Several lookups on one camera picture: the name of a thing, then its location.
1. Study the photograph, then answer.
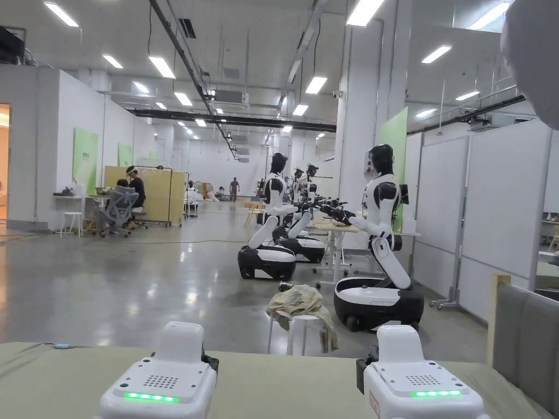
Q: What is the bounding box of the grey office chair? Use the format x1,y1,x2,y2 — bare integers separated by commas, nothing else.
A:
97,191,137,238

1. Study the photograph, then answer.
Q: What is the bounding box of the white black humanoid robot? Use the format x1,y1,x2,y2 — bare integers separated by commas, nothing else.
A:
237,152,306,281
320,143,425,332
279,163,326,265

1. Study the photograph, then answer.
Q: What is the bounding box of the yellow wooden chair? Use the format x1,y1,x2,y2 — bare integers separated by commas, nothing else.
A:
243,196,266,227

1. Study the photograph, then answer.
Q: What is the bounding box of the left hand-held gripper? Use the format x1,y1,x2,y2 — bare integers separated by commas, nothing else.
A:
99,321,219,419

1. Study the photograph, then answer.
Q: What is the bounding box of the crumpled beige cloth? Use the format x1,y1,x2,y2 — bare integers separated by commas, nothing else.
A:
266,283,339,354

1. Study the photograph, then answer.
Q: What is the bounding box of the bed with pale green sheet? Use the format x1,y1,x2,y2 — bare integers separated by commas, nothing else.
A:
0,342,555,419

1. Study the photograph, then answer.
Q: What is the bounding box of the white round stool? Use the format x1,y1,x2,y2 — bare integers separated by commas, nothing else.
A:
60,211,84,239
267,312,335,356

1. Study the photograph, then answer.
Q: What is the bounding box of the white desk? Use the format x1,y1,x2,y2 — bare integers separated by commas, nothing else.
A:
52,185,111,236

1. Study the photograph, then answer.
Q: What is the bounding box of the grey padded headboard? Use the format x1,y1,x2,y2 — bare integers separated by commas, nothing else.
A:
486,272,559,419

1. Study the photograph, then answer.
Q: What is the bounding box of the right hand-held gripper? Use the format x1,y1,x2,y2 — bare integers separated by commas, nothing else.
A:
355,325,485,419

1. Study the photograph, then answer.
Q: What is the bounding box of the white work table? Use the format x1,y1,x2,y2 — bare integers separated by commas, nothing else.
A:
312,217,421,289

